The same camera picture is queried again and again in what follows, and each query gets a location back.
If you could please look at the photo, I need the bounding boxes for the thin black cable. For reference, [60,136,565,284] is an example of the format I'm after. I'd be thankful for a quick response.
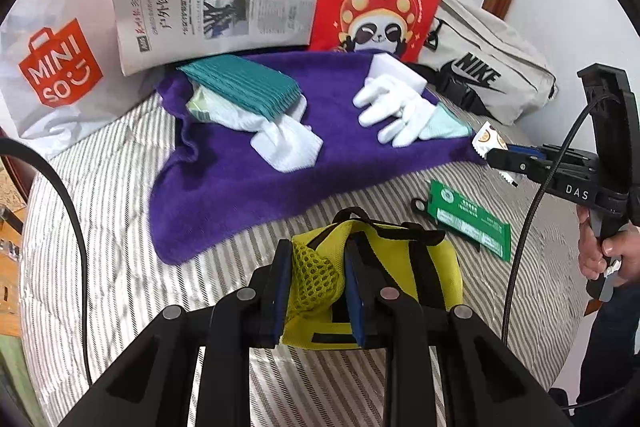
[500,94,622,349]

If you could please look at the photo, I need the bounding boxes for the white orange snack packet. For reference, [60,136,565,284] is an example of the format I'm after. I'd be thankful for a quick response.
[470,121,522,188]

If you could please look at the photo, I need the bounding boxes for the purple towel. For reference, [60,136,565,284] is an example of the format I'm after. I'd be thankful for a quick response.
[147,49,488,265]

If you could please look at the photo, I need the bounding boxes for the white knit cloth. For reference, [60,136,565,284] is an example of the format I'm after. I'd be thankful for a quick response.
[250,116,324,174]

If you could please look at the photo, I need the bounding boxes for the grey sling bag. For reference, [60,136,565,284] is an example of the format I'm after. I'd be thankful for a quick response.
[410,0,559,126]

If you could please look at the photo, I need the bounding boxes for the striped bed sheet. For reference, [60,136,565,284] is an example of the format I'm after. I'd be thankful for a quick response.
[20,92,601,427]

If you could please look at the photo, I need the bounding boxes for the mint green cloth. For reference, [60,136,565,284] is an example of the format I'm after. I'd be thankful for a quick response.
[429,101,474,140]

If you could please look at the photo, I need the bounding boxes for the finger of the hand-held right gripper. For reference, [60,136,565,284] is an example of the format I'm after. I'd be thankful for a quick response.
[486,149,540,182]
[502,144,552,160]

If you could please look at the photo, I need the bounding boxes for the green sachet packet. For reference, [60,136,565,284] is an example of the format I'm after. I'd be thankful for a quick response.
[426,179,512,263]

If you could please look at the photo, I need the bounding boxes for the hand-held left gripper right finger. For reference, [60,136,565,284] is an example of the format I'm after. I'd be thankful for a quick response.
[344,237,567,427]

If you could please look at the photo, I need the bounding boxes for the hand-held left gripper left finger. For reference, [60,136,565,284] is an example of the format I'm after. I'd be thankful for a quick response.
[82,239,293,427]

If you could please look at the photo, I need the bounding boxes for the person's right hand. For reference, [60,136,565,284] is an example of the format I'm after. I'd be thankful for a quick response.
[576,203,640,284]

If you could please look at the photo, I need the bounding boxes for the yellow black pouch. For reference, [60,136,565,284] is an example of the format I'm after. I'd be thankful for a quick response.
[279,207,464,353]

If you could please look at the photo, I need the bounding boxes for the white sponge block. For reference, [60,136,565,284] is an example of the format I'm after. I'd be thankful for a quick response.
[367,53,429,98]

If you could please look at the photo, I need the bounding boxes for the white glove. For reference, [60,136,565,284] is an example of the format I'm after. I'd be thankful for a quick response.
[353,74,427,126]
[376,104,437,146]

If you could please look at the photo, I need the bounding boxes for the green tissue pack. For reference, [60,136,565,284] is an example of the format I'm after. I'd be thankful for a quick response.
[186,86,222,122]

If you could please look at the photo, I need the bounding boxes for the brown wooden cabinet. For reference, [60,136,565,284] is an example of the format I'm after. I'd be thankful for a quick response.
[0,151,32,210]

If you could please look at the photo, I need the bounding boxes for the person's dark trousers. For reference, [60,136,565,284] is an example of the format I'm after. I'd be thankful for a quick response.
[575,279,640,410]

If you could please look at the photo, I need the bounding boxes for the teal ribbed cloth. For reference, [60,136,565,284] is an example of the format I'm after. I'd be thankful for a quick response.
[177,54,302,120]

